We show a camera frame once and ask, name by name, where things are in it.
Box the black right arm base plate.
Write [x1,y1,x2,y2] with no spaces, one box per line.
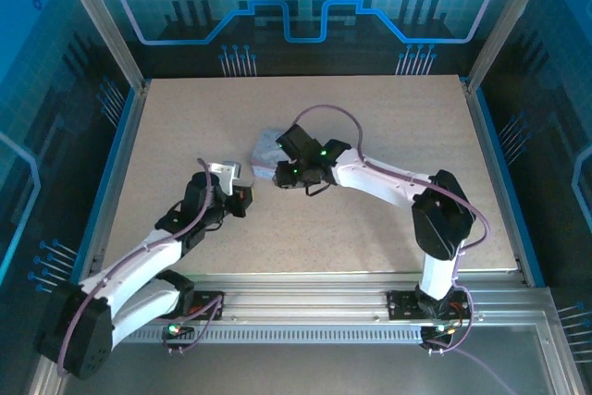
[385,288,475,322]

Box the aluminium frame post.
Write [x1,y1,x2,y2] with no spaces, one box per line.
[464,0,559,91]
[50,0,149,91]

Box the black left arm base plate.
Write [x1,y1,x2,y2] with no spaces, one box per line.
[187,290,227,322]

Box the cartoon print tin box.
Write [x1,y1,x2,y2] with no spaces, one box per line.
[248,126,290,182]

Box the slotted metal strip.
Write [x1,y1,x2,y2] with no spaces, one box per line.
[115,327,429,345]

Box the aluminium table side rail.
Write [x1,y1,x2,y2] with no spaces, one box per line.
[462,78,549,288]
[76,82,152,288]

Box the small LED circuit board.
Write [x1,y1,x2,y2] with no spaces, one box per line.
[161,320,195,355]
[419,323,459,355]

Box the grey metal panel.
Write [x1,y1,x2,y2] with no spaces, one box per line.
[59,343,556,395]

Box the aluminium mounting rail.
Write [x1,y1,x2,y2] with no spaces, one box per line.
[59,272,556,322]

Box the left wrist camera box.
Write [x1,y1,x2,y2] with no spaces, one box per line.
[203,159,244,196]

